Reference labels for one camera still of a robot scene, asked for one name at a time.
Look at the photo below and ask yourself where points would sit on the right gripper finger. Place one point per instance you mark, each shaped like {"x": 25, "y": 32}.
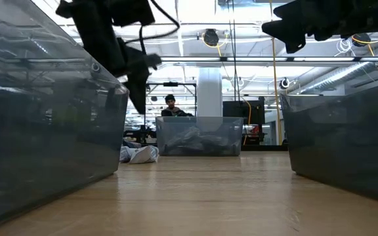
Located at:
{"x": 290, "y": 34}
{"x": 292, "y": 10}

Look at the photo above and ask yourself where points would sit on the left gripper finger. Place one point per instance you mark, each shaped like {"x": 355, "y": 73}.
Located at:
{"x": 138, "y": 78}
{"x": 153, "y": 61}

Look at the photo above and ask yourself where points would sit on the person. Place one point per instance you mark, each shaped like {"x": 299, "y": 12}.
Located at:
{"x": 170, "y": 100}

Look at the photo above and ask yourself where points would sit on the grey translucent plastic bin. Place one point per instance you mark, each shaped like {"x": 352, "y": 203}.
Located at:
{"x": 176, "y": 123}
{"x": 346, "y": 147}
{"x": 44, "y": 147}

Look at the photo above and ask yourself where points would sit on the black monitor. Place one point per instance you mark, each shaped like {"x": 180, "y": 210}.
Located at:
{"x": 235, "y": 113}

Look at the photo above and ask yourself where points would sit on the black background rig frame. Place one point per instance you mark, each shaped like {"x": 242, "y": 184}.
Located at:
{"x": 171, "y": 84}

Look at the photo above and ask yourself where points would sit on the silver ventilation duct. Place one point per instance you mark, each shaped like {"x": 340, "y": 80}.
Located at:
{"x": 340, "y": 75}

